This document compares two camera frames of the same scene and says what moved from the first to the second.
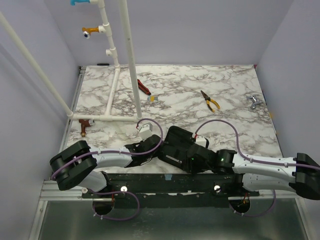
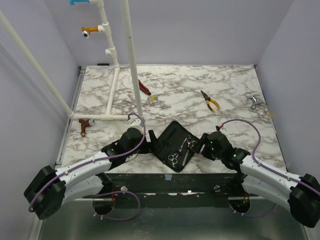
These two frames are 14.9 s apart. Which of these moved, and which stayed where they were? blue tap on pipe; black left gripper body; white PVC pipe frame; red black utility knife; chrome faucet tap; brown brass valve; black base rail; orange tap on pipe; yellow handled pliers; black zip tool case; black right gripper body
Moved: black right gripper body; black left gripper body; black zip tool case
Stayed: chrome faucet tap; blue tap on pipe; yellow handled pliers; brown brass valve; black base rail; white PVC pipe frame; red black utility knife; orange tap on pipe
